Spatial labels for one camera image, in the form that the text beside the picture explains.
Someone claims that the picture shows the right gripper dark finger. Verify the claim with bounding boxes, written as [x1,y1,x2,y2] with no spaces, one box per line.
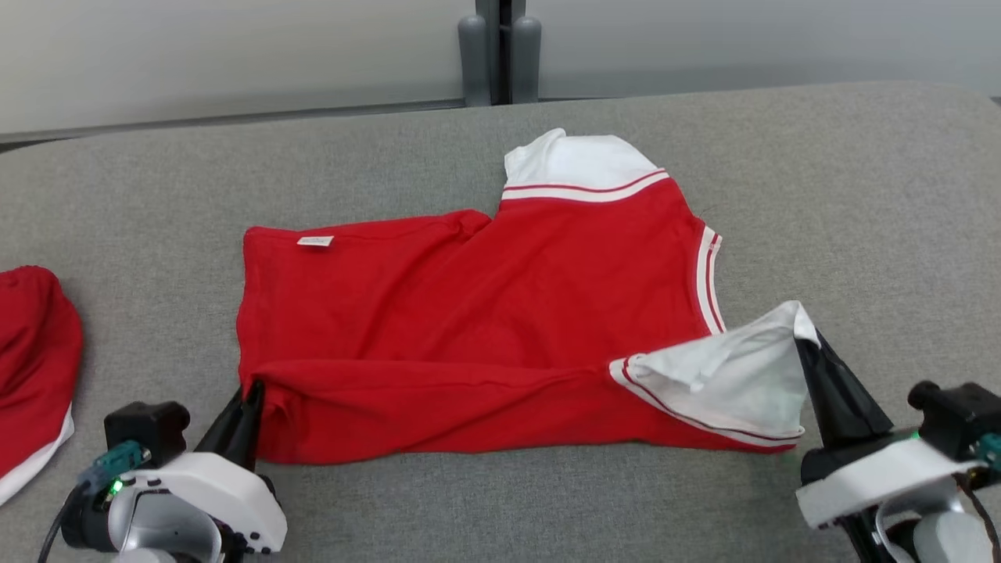
[794,338,861,450]
[813,332,894,439]

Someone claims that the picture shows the dark grey vertical frame post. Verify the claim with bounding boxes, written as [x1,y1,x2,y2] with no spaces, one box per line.
[475,0,526,105]

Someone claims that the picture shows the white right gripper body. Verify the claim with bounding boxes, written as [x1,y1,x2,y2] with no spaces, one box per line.
[796,429,986,529]

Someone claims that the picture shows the red shirt white sleeves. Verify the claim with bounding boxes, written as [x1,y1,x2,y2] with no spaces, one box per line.
[236,127,822,466]

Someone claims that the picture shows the red shorts white side stripes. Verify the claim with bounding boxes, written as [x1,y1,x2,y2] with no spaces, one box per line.
[0,266,84,507]

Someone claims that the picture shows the grey fabric sofa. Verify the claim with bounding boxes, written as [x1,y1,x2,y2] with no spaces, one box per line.
[0,81,1001,563]

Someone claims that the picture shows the black cable teal plug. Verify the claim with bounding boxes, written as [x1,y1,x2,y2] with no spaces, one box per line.
[958,434,1001,563]
[35,440,153,563]

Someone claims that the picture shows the grey cylinder post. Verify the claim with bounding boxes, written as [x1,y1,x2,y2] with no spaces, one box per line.
[511,16,542,104]
[457,14,492,108]

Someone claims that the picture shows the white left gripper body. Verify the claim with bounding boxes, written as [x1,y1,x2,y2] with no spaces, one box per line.
[125,452,289,556]

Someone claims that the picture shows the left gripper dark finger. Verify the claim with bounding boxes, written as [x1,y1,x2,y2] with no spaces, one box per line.
[227,379,265,472]
[194,389,246,458]

